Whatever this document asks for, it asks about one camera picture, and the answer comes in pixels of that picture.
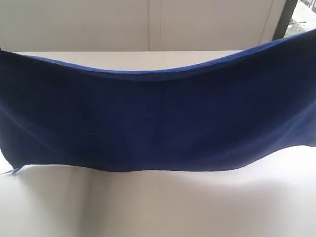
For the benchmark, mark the dark window frame post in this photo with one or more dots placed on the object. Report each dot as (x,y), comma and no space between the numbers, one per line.
(284,19)

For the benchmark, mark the blue towel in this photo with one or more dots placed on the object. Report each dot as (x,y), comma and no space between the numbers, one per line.
(219,115)

